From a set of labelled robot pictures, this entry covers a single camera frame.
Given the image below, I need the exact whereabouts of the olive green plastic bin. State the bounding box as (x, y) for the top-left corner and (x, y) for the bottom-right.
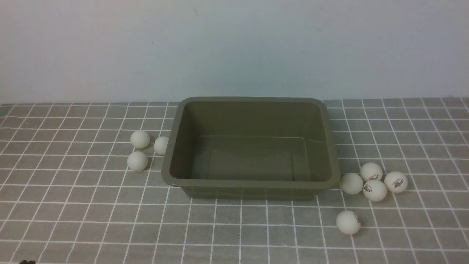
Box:
(161, 97), (341, 200)

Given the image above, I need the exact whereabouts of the white printed ping-pong ball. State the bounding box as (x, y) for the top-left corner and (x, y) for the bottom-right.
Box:
(336, 210), (361, 235)
(362, 179), (387, 202)
(384, 172), (409, 193)
(360, 162), (383, 182)

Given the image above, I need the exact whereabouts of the grey checked tablecloth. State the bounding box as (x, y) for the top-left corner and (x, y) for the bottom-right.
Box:
(0, 98), (469, 264)

